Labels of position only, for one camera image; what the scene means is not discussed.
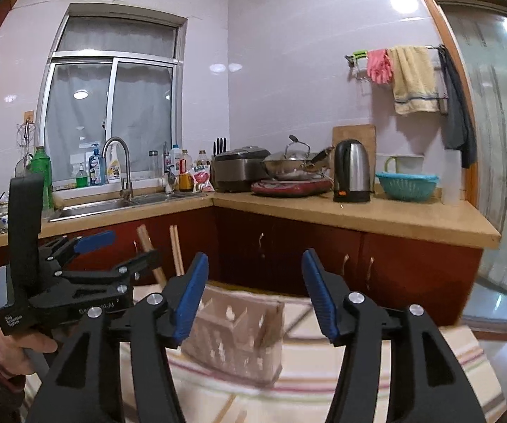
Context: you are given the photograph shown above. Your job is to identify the white spray bottle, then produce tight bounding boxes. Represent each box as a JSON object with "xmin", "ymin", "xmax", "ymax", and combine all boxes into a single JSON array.
[{"xmin": 106, "ymin": 141, "xmax": 123, "ymax": 183}]

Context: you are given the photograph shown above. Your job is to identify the white pot green handle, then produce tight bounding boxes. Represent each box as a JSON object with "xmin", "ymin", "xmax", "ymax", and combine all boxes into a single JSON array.
[{"xmin": 383, "ymin": 154, "xmax": 426, "ymax": 175}]

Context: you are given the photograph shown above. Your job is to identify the wooden cutting board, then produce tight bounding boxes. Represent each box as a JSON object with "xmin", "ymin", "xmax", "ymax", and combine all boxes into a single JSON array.
[{"xmin": 332, "ymin": 124, "xmax": 376, "ymax": 186}]

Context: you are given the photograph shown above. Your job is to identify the pale plastic utensil basket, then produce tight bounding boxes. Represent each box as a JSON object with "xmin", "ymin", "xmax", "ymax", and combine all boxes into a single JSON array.
[{"xmin": 180, "ymin": 284, "xmax": 286, "ymax": 386}]

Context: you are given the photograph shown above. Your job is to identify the dark grey cloth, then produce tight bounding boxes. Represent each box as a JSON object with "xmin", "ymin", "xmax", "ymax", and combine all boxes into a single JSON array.
[{"xmin": 438, "ymin": 45, "xmax": 478, "ymax": 169}]

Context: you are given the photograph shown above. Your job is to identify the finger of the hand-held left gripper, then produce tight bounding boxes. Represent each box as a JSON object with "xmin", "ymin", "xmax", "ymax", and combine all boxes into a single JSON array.
[
  {"xmin": 37, "ymin": 230, "xmax": 117, "ymax": 270},
  {"xmin": 57, "ymin": 249, "xmax": 162, "ymax": 301}
]

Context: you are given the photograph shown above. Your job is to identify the metal faucet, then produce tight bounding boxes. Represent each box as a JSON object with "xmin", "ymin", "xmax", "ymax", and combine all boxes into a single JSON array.
[{"xmin": 102, "ymin": 136, "xmax": 134, "ymax": 201}]

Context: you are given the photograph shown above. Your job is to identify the translucent plastic container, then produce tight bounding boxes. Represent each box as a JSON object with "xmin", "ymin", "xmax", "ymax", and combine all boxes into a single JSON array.
[{"xmin": 440, "ymin": 147, "xmax": 463, "ymax": 206}]

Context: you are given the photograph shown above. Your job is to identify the red snack packet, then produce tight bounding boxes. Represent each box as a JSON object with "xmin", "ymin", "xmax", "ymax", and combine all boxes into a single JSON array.
[{"xmin": 192, "ymin": 165, "xmax": 214, "ymax": 194}]

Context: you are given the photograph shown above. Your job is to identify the sliding window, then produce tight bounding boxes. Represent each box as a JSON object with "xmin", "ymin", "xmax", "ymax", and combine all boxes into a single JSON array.
[{"xmin": 37, "ymin": 4, "xmax": 188, "ymax": 186}]

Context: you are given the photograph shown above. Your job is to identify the grey rice cooker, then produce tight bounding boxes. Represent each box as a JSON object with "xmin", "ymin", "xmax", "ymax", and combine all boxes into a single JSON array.
[{"xmin": 211, "ymin": 145, "xmax": 272, "ymax": 193}]

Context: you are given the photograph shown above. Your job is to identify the amber oil bottle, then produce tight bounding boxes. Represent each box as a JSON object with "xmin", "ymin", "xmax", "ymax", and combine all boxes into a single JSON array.
[{"xmin": 178, "ymin": 150, "xmax": 193, "ymax": 193}]

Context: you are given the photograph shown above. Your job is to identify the steel wok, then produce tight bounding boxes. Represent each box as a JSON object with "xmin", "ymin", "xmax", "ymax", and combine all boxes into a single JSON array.
[{"xmin": 260, "ymin": 145, "xmax": 334, "ymax": 181}]

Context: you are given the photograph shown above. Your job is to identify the hanging metal strainer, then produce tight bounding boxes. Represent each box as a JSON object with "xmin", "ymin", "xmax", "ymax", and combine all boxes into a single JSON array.
[{"xmin": 14, "ymin": 119, "xmax": 36, "ymax": 178}]

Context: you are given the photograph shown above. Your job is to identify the person's left hand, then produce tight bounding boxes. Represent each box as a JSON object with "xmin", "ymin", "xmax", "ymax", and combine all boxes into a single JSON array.
[{"xmin": 0, "ymin": 326, "xmax": 59, "ymax": 380}]

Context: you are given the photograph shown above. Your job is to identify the glass wok lid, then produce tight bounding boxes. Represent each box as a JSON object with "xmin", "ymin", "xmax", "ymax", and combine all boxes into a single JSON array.
[{"xmin": 264, "ymin": 135, "xmax": 320, "ymax": 162}]

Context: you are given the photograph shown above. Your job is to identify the teal plastic colander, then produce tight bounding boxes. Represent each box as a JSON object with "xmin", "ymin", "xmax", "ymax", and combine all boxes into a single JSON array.
[{"xmin": 375, "ymin": 171, "xmax": 440, "ymax": 202}]

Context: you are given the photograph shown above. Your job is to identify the wooden door frame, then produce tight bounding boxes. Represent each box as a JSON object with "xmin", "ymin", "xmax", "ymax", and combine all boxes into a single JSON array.
[{"xmin": 413, "ymin": 0, "xmax": 507, "ymax": 212}]

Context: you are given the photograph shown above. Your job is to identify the pink rubber gloves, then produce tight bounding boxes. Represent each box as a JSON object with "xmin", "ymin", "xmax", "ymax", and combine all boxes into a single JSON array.
[{"xmin": 366, "ymin": 49, "xmax": 395, "ymax": 84}]

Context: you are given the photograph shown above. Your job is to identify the striped cloth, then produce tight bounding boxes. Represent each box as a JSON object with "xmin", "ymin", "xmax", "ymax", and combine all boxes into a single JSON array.
[{"xmin": 24, "ymin": 280, "xmax": 507, "ymax": 423}]

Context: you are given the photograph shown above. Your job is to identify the blue pump bottle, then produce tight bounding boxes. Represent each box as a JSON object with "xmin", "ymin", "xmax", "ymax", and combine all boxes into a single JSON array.
[{"xmin": 87, "ymin": 143, "xmax": 106, "ymax": 186}]

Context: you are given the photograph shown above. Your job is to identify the red kitchen cabinet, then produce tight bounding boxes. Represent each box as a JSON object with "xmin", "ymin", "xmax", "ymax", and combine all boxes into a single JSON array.
[{"xmin": 0, "ymin": 189, "xmax": 503, "ymax": 327}]

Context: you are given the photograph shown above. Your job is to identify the yellow towel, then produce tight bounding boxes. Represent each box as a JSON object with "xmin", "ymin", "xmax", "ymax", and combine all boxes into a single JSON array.
[{"xmin": 388, "ymin": 45, "xmax": 440, "ymax": 116}]

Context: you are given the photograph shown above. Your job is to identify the green plastic bottle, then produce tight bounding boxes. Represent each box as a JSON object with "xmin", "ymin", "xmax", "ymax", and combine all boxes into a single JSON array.
[{"xmin": 30, "ymin": 146, "xmax": 55, "ymax": 210}]

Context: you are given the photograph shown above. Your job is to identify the red induction cooker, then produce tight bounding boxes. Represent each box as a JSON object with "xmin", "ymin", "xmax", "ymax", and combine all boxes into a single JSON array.
[{"xmin": 251, "ymin": 176, "xmax": 333, "ymax": 197}]

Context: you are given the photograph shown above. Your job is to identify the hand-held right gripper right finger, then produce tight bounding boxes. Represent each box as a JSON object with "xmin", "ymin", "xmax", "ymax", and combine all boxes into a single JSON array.
[{"xmin": 301, "ymin": 248, "xmax": 487, "ymax": 423}]

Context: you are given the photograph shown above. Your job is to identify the frosted glass sliding door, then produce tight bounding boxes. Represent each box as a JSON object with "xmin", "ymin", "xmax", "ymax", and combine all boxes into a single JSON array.
[{"xmin": 436, "ymin": 0, "xmax": 507, "ymax": 336}]

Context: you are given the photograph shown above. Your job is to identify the metal towel rack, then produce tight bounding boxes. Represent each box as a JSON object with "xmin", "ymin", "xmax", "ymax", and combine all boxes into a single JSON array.
[{"xmin": 346, "ymin": 45, "xmax": 450, "ymax": 117}]

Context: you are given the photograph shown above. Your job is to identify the steel electric kettle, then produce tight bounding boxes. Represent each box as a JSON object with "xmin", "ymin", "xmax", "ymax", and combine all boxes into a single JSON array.
[{"xmin": 333, "ymin": 139, "xmax": 373, "ymax": 203}]

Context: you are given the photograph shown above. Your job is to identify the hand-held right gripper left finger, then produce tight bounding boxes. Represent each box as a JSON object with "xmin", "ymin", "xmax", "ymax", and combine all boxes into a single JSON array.
[{"xmin": 24, "ymin": 251, "xmax": 210, "ymax": 423}]

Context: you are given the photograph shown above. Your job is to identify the steel sink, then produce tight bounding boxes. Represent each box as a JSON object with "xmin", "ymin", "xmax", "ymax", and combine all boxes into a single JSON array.
[{"xmin": 48, "ymin": 191, "xmax": 198, "ymax": 223}]

